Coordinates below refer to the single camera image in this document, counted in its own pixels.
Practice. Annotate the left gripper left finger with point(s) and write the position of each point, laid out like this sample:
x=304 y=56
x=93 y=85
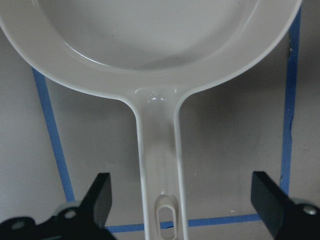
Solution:
x=79 y=220

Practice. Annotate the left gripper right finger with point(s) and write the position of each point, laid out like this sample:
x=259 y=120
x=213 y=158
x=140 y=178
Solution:
x=284 y=217

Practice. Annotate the beige plastic dustpan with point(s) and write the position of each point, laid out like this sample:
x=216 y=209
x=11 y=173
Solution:
x=150 y=55

